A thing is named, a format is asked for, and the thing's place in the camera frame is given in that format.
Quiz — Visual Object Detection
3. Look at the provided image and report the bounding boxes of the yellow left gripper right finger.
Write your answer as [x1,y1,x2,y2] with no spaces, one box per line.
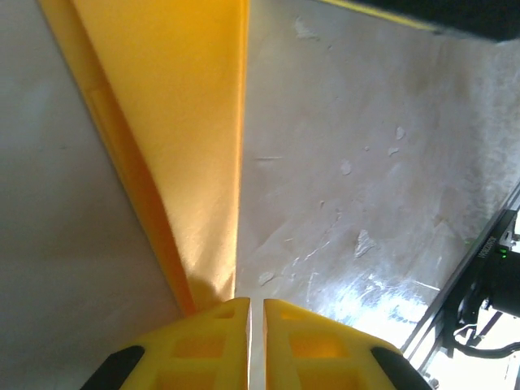
[262,298,436,390]

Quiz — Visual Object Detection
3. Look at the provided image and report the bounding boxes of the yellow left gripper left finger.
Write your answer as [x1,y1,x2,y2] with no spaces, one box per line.
[79,297,252,390]

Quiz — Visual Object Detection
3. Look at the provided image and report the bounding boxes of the aluminium mounting rail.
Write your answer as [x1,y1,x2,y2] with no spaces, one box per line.
[400,190,520,390]

